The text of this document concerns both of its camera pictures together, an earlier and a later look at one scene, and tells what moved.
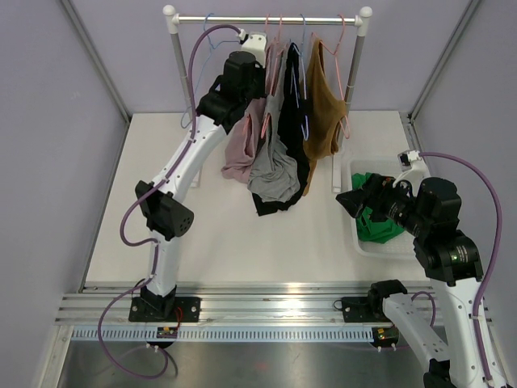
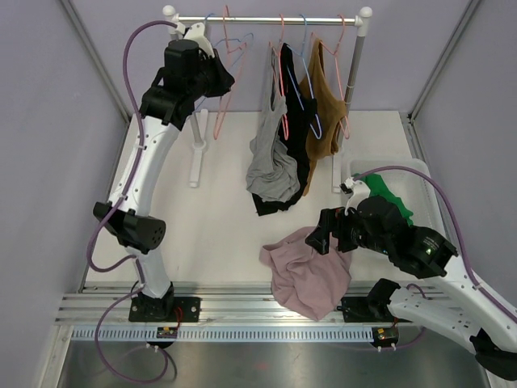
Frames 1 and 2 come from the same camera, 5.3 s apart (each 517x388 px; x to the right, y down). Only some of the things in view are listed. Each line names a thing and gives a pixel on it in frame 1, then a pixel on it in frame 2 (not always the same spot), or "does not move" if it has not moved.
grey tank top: [276, 176] does not move
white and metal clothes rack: [360, 19] does not move
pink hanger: [281, 47] → [283, 105]
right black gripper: [378, 191] → [319, 238]
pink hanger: [274, 69] → [242, 47]
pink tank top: [240, 170] → [303, 280]
